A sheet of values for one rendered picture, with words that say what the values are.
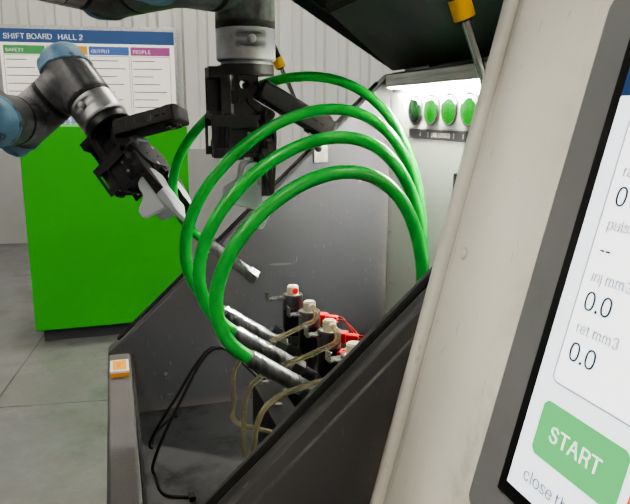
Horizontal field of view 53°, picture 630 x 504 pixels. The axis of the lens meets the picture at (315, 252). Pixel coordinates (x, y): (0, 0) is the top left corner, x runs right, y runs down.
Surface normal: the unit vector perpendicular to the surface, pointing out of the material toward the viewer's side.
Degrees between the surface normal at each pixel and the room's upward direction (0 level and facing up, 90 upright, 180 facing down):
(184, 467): 0
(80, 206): 90
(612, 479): 76
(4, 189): 90
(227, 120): 90
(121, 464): 0
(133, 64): 90
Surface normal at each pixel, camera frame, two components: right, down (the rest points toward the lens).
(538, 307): -0.93, -0.18
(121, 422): 0.00, -0.98
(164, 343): 0.30, 0.20
